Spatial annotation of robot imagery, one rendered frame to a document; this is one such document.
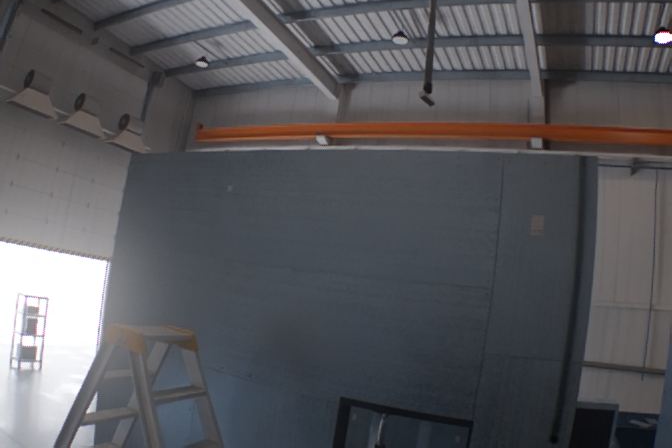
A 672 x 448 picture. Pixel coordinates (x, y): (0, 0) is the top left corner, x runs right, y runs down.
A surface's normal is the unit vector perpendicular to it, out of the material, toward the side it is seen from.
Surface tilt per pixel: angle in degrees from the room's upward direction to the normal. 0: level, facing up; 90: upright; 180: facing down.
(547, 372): 90
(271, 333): 90
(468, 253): 90
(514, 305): 90
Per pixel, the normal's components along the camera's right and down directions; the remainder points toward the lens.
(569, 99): -0.43, -0.21
